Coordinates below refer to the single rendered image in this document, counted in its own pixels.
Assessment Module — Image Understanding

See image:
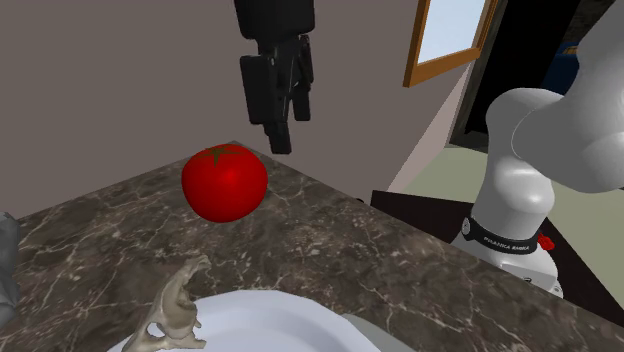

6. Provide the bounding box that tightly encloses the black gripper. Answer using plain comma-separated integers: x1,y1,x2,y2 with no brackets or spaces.
233,0,316,156

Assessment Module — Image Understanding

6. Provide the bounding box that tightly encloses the beige dinosaur figure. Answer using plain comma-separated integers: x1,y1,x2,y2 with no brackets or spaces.
120,254,214,352

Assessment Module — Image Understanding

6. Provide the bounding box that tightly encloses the wooden framed window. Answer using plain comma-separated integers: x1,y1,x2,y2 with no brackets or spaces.
402,0,502,89

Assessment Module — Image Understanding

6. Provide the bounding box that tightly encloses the dark robot stand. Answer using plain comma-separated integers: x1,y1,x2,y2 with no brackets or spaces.
369,189,624,329

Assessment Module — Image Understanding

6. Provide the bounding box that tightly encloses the grey lumpy object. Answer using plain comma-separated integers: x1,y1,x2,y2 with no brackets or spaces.
0,211,22,329

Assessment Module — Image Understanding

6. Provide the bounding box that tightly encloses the white plate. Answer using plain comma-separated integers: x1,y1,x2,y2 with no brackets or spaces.
106,289,382,352

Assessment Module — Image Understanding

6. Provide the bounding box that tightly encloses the red tomato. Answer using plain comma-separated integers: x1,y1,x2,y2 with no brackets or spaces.
180,143,270,224

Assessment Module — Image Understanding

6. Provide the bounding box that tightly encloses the dark doorway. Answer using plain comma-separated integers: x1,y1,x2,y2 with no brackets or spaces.
448,0,616,153

